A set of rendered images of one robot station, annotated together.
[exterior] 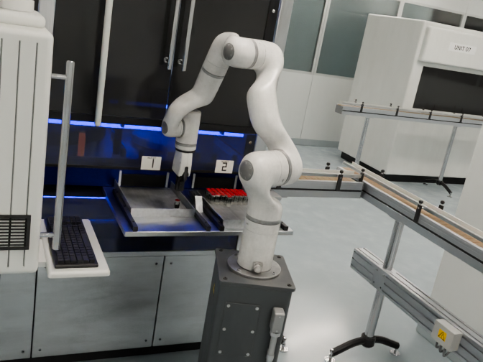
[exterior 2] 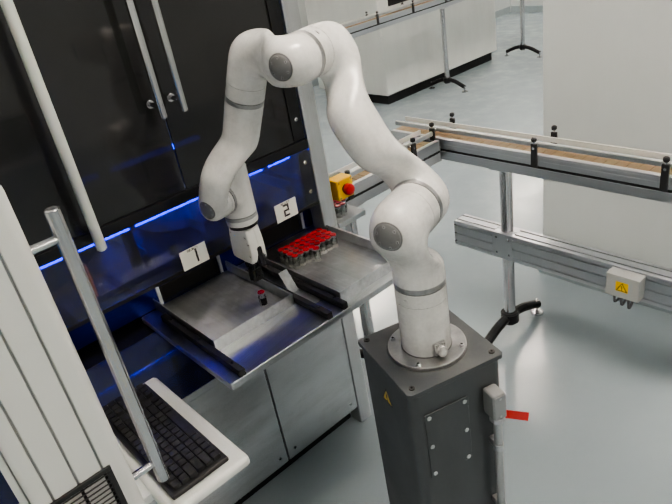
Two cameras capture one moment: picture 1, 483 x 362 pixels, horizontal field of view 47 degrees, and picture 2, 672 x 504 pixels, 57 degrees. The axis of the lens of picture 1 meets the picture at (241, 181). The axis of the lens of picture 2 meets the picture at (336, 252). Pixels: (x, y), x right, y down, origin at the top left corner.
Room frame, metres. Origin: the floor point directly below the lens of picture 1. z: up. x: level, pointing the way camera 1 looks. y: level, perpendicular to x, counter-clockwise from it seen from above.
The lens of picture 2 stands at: (0.63, 0.31, 1.80)
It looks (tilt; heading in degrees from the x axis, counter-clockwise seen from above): 28 degrees down; 349
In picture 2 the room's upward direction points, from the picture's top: 10 degrees counter-clockwise
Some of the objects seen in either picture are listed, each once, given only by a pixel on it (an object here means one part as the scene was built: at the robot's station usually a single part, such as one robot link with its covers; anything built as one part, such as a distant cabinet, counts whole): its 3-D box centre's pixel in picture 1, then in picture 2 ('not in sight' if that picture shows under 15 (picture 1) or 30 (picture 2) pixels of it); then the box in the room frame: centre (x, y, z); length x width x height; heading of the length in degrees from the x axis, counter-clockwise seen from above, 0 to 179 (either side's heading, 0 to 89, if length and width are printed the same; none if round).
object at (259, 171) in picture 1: (262, 186); (408, 242); (1.75, -0.07, 1.16); 0.19 x 0.12 x 0.24; 133
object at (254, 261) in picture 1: (258, 243); (423, 314); (1.78, -0.09, 0.95); 0.19 x 0.19 x 0.18
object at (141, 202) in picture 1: (152, 197); (221, 301); (2.19, 0.35, 0.90); 0.34 x 0.26 x 0.04; 26
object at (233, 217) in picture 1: (236, 208); (334, 260); (2.24, 0.00, 0.90); 0.34 x 0.26 x 0.04; 26
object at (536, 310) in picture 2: (366, 346); (510, 323); (2.71, -0.84, 0.07); 0.50 x 0.08 x 0.14; 116
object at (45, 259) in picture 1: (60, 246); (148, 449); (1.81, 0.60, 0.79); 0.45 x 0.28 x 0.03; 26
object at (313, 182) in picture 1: (303, 179); (371, 170); (2.81, -0.32, 0.92); 0.69 x 0.16 x 0.16; 116
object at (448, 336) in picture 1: (445, 335); (625, 284); (2.20, -1.01, 0.50); 0.12 x 0.05 x 0.09; 26
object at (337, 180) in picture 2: not in sight; (339, 186); (2.56, -0.12, 0.99); 0.08 x 0.07 x 0.07; 26
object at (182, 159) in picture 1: (183, 160); (247, 238); (2.13, 0.24, 1.10); 0.10 x 0.08 x 0.11; 26
